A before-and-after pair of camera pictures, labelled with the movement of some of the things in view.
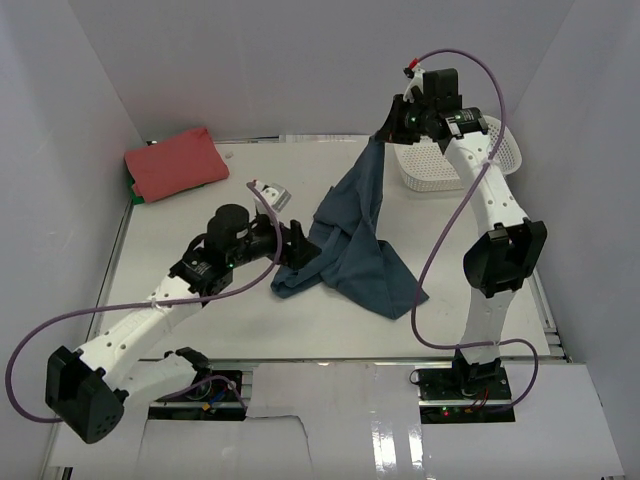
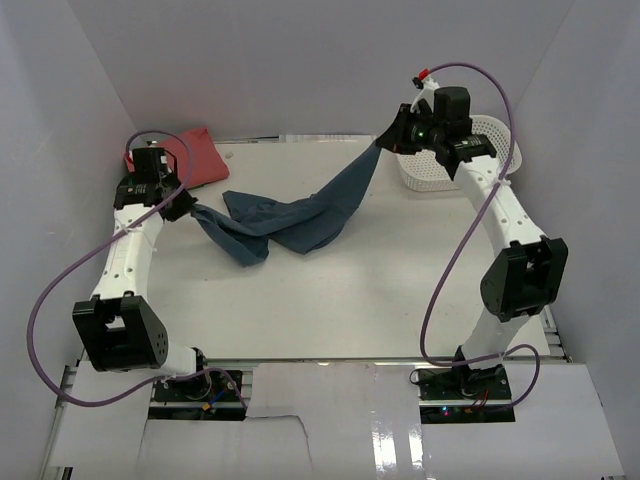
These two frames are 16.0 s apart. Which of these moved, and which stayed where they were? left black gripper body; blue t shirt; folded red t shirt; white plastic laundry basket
Moved: left black gripper body; blue t shirt
Stayed: white plastic laundry basket; folded red t shirt
